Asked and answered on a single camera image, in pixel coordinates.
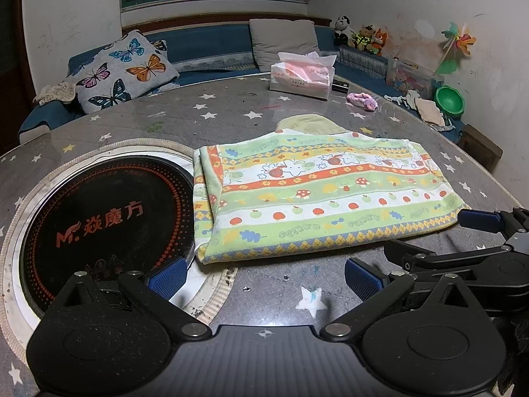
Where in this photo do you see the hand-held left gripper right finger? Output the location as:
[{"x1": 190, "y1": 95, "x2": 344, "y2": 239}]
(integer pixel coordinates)
[{"x1": 321, "y1": 257, "x2": 483, "y2": 342}]

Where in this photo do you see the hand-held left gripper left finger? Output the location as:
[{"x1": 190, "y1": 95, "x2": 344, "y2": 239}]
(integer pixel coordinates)
[{"x1": 49, "y1": 256, "x2": 211, "y2": 342}]

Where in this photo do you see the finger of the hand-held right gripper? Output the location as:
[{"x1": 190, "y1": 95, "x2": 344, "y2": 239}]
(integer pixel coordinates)
[
  {"x1": 458, "y1": 207, "x2": 529, "y2": 241},
  {"x1": 384, "y1": 240, "x2": 514, "y2": 275}
]

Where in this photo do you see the green patterned striped garment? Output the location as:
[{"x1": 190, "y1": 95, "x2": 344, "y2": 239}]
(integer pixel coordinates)
[{"x1": 193, "y1": 113, "x2": 468, "y2": 265}]

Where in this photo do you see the brown wooden stool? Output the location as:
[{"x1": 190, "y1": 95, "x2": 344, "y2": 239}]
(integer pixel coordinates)
[{"x1": 460, "y1": 124, "x2": 504, "y2": 171}]

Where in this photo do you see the round black induction cooktop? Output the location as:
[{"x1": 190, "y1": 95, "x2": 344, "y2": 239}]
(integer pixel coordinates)
[{"x1": 0, "y1": 137, "x2": 239, "y2": 342}]

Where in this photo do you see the beige cloth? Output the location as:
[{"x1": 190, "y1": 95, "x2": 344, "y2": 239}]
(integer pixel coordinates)
[{"x1": 407, "y1": 90, "x2": 448, "y2": 127}]

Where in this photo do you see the green plastic bowl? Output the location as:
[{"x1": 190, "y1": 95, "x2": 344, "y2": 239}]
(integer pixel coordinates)
[{"x1": 434, "y1": 85, "x2": 466, "y2": 119}]

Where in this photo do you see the clear plastic storage box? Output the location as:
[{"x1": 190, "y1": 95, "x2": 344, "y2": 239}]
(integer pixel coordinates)
[{"x1": 386, "y1": 57, "x2": 445, "y2": 96}]

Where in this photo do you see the pink scrunchie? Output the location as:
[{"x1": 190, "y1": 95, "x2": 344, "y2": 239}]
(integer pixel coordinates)
[{"x1": 346, "y1": 92, "x2": 379, "y2": 112}]

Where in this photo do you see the colourful pinwheel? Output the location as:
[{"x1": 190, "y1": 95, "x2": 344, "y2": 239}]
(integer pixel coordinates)
[{"x1": 436, "y1": 22, "x2": 477, "y2": 76}]

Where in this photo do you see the orange fox plush toy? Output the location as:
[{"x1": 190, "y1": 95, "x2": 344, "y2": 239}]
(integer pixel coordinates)
[{"x1": 370, "y1": 28, "x2": 389, "y2": 57}]

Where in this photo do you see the butterfly print pillow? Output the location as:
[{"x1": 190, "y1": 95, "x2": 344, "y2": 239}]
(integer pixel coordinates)
[{"x1": 74, "y1": 29, "x2": 181, "y2": 115}]

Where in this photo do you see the pink and white tissue pack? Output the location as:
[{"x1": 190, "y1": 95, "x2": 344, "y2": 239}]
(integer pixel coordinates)
[{"x1": 268, "y1": 51, "x2": 337, "y2": 101}]

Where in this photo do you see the cream knit cloth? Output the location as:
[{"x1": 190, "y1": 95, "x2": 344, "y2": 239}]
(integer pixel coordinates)
[{"x1": 33, "y1": 81, "x2": 79, "y2": 107}]

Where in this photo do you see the brown bear plush toy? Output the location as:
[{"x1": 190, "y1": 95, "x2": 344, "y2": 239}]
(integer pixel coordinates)
[{"x1": 349, "y1": 24, "x2": 375, "y2": 51}]

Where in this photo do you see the panda plush toy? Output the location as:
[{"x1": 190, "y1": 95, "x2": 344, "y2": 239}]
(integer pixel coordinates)
[{"x1": 333, "y1": 14, "x2": 352, "y2": 47}]

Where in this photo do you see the blue sofa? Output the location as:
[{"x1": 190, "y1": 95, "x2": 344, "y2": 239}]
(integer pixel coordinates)
[{"x1": 19, "y1": 20, "x2": 464, "y2": 145}]

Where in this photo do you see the grey pillow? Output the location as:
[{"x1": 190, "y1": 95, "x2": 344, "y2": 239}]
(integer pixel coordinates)
[{"x1": 248, "y1": 19, "x2": 321, "y2": 73}]

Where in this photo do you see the dark wooden door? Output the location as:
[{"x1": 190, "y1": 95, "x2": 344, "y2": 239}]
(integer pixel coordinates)
[{"x1": 0, "y1": 0, "x2": 36, "y2": 141}]

